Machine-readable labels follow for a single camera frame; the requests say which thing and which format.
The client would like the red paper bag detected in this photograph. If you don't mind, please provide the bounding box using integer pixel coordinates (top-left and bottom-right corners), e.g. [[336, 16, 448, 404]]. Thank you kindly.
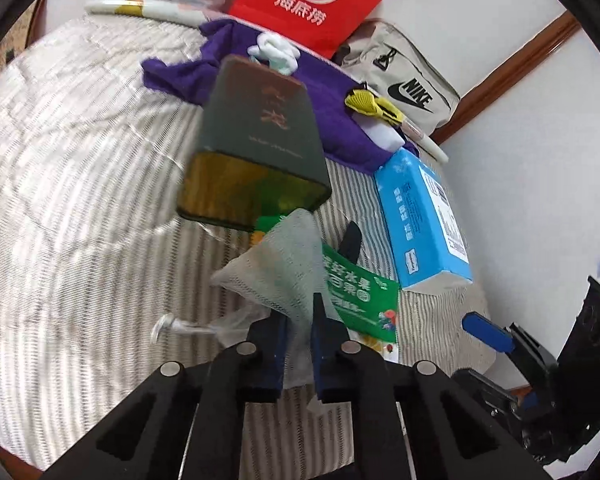
[[227, 0, 403, 58]]

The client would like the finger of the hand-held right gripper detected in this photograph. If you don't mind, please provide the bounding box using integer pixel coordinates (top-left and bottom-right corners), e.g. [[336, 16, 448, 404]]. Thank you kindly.
[[452, 367, 539, 427], [461, 311, 558, 386]]

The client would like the purple cloth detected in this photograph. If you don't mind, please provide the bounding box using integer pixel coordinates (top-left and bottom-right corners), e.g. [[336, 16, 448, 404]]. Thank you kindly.
[[141, 19, 421, 176]]

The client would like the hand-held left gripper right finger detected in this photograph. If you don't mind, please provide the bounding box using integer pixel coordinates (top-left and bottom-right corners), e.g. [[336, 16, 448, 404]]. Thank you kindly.
[[310, 293, 551, 480]]

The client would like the grey waist bag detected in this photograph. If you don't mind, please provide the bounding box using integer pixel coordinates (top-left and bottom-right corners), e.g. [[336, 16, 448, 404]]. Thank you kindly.
[[337, 19, 461, 136]]

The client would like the white mesh cloth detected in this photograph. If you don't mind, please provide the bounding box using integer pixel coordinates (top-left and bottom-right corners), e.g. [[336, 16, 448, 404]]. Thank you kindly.
[[211, 208, 331, 391]]

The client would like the dark green box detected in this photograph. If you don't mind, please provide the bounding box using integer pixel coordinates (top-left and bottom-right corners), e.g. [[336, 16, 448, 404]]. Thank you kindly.
[[176, 55, 332, 233]]

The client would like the small black object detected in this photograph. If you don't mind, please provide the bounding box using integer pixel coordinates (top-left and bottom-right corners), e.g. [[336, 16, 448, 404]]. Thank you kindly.
[[341, 221, 365, 267]]

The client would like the blue tissue pack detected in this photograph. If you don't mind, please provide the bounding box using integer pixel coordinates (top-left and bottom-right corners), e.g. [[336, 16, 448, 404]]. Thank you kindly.
[[373, 150, 473, 292]]

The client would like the brown wooden door frame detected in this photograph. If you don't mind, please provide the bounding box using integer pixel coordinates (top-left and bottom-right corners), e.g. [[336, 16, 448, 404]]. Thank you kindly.
[[430, 10, 581, 147]]

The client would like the green printed packet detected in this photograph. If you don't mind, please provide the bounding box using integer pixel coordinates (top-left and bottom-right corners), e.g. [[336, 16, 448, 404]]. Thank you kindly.
[[321, 242, 402, 363]]

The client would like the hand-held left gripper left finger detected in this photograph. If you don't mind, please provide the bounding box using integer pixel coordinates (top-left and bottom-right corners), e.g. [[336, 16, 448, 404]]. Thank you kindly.
[[42, 312, 291, 480]]

